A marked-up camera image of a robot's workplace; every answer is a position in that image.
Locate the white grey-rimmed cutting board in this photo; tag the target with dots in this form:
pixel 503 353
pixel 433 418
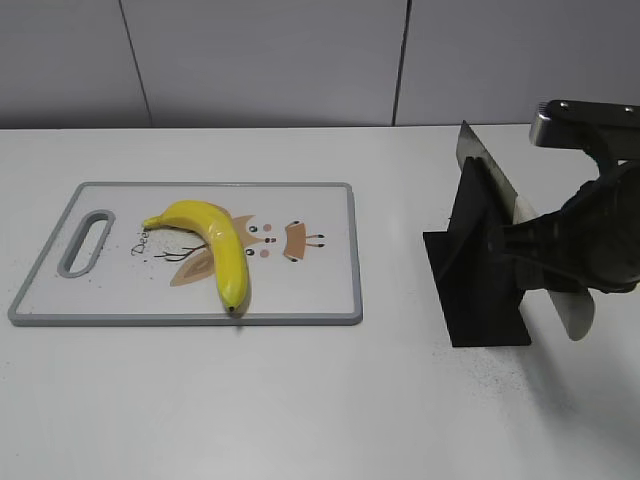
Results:
pixel 100 267

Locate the white-handled kitchen knife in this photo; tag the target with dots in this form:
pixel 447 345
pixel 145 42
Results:
pixel 575 310

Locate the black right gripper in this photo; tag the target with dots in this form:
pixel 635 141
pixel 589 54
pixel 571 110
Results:
pixel 592 241

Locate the yellow plastic banana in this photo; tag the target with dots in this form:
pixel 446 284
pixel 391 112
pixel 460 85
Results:
pixel 214 226

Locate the black knife stand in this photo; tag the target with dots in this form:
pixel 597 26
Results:
pixel 476 285

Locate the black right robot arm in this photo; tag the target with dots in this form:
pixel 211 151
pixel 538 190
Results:
pixel 592 241

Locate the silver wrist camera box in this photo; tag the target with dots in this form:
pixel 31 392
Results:
pixel 606 132

